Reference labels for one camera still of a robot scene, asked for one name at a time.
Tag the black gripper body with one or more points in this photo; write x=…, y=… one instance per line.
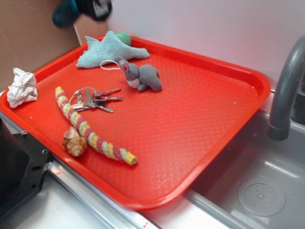
x=98, y=10

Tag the dark green plastic pickle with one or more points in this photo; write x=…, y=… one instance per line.
x=65, y=14

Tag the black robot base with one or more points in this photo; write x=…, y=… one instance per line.
x=23, y=163

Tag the green rubber ball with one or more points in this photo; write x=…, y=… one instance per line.
x=124, y=37

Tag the light blue terry cloth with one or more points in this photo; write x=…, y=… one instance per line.
x=108, y=48

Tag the brown cardboard panel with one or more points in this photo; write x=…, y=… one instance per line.
x=29, y=40

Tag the grey plush bunny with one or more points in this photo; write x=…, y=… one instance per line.
x=140, y=77

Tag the silver key bunch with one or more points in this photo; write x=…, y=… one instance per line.
x=89, y=98

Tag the crumpled white paper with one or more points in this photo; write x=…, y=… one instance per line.
x=22, y=89

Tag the red plastic tray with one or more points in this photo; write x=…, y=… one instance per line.
x=175, y=133

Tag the brown spiral seashell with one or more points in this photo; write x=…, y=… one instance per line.
x=73, y=143

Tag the grey toy faucet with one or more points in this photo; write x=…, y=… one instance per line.
x=289, y=97

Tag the grey plastic sink basin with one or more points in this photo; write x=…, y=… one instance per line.
x=255, y=182

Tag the multicolour twisted rope toy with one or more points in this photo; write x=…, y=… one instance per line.
x=92, y=139

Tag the silver metal rail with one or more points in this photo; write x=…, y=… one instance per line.
x=67, y=201

